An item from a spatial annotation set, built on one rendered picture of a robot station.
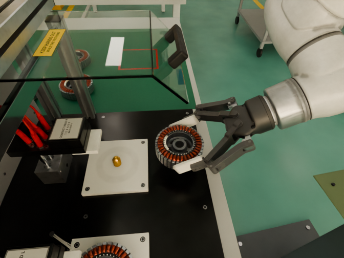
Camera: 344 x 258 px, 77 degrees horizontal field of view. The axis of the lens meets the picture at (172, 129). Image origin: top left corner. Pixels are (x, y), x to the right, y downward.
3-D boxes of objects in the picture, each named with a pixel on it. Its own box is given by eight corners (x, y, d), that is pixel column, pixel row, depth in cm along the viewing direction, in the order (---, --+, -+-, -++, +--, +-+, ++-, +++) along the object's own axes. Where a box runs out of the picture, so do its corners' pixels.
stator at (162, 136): (198, 131, 56) (199, 122, 53) (206, 169, 48) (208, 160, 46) (154, 134, 55) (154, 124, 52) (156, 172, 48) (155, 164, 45)
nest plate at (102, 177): (147, 141, 60) (147, 138, 59) (148, 191, 50) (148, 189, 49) (92, 144, 59) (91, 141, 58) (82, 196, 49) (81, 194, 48)
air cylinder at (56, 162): (73, 156, 56) (65, 143, 52) (66, 183, 51) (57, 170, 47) (52, 157, 56) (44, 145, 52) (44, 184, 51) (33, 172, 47)
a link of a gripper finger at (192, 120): (194, 116, 51) (194, 113, 52) (169, 127, 53) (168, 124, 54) (199, 123, 53) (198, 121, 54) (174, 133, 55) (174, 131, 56)
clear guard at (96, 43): (175, 36, 51) (175, 9, 47) (189, 104, 35) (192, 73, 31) (32, 39, 49) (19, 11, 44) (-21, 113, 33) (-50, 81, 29)
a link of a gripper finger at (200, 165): (214, 159, 44) (218, 172, 42) (192, 167, 46) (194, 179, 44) (212, 156, 43) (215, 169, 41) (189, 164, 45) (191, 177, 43)
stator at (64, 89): (98, 82, 81) (95, 73, 78) (89, 102, 73) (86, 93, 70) (68, 80, 81) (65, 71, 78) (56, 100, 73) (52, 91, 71)
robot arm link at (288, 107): (291, 99, 48) (264, 109, 50) (286, 68, 42) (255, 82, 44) (311, 129, 42) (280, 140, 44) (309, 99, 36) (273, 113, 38)
